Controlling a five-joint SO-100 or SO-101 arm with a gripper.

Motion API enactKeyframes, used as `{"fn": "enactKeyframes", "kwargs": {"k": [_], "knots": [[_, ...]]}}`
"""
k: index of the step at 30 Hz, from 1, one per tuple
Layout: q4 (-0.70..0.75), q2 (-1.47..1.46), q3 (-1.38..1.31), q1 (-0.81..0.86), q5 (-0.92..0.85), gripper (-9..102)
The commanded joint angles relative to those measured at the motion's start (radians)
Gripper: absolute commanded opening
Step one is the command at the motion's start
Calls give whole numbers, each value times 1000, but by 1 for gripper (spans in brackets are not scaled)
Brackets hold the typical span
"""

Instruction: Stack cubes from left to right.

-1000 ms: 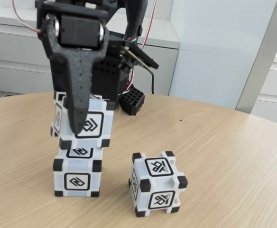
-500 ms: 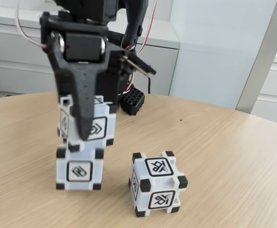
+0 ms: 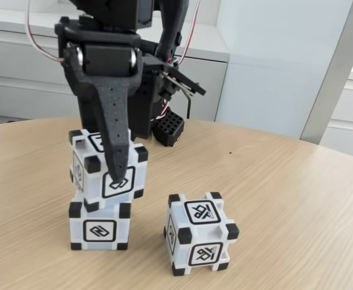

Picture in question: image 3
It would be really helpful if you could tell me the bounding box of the black camera cable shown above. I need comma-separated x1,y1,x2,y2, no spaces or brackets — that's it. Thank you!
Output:
183,89,195,120

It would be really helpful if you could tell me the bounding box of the black gripper camera module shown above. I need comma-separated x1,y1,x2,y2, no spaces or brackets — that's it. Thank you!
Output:
144,54,207,98

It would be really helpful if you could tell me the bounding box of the grey metal column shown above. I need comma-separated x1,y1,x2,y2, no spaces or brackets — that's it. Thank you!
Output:
300,0,353,146

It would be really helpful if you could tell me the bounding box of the white drawer cabinet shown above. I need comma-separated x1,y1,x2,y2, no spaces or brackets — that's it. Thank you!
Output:
318,51,353,161

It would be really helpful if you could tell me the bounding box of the white cube lettered symbol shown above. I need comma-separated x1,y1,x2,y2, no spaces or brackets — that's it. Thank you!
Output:
163,193,241,277

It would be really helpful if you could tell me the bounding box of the white cube zigzag symbol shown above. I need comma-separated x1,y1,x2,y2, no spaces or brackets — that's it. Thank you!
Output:
68,198,132,251

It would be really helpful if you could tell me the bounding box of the white cube nested diamond symbol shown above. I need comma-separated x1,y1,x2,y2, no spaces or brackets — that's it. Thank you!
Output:
68,129,149,214

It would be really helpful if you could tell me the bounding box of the red white servo wire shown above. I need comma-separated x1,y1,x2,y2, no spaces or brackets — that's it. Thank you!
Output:
26,0,66,63
175,0,202,66

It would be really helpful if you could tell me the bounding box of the white low cabinet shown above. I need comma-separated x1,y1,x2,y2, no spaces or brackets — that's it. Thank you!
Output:
0,0,229,124

